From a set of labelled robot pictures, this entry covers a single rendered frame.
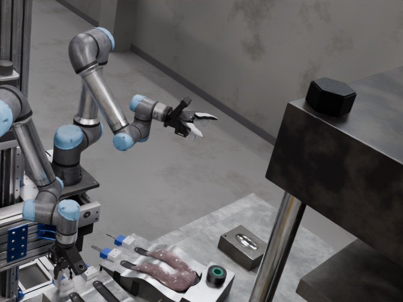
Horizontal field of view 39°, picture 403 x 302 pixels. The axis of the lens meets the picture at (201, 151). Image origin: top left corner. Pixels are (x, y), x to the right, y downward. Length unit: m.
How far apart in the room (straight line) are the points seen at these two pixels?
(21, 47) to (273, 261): 1.36
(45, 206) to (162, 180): 2.54
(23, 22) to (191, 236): 1.22
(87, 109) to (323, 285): 1.36
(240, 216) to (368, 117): 1.74
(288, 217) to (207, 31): 4.62
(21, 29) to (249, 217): 1.45
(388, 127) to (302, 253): 1.64
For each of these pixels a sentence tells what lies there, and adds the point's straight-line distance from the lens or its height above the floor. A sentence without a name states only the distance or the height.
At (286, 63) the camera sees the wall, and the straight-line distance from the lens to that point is 5.20.
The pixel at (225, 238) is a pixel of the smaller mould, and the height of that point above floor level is 0.87.
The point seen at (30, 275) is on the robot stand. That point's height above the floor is 0.21.
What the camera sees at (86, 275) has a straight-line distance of 2.26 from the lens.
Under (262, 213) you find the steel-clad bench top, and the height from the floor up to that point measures 0.80.
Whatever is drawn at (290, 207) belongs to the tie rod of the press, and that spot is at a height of 1.75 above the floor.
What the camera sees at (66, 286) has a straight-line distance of 2.22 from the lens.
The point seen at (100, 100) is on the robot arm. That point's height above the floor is 1.48.
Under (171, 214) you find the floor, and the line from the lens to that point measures 4.17.
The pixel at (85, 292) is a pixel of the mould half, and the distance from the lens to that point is 2.24.
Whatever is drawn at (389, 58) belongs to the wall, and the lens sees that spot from 4.63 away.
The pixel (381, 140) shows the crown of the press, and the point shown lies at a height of 2.00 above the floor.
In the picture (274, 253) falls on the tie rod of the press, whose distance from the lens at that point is 1.43.
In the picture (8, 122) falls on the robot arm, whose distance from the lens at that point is 1.86.
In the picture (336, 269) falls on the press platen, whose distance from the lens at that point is 1.57.
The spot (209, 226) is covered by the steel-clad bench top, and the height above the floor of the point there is 0.80.
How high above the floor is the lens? 2.48
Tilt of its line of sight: 30 degrees down
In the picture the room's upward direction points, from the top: 13 degrees clockwise
